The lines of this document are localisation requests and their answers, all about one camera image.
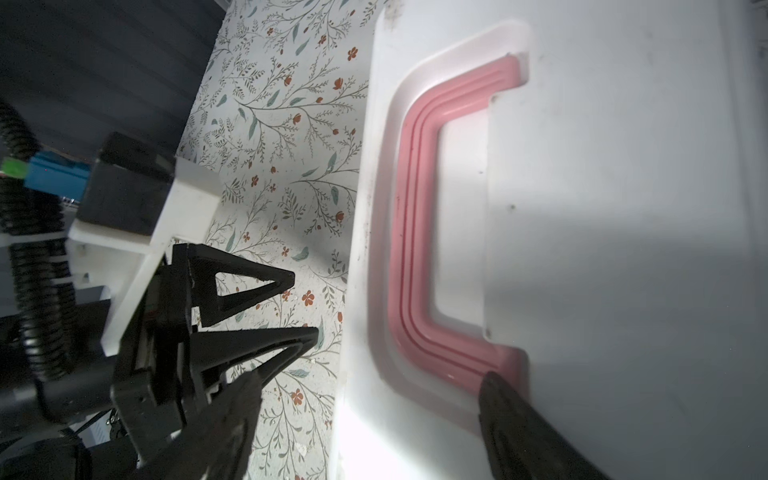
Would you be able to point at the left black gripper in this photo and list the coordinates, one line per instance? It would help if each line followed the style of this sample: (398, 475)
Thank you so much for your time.
(152, 388)

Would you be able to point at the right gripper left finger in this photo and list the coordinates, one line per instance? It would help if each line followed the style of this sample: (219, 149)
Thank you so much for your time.
(217, 443)

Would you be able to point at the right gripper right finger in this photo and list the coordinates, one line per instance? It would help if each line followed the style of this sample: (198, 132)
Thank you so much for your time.
(520, 443)

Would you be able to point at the white blue tool box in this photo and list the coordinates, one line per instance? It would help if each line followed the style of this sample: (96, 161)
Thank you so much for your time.
(573, 195)

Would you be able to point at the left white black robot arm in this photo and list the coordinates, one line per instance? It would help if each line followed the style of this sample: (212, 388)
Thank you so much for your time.
(113, 365)

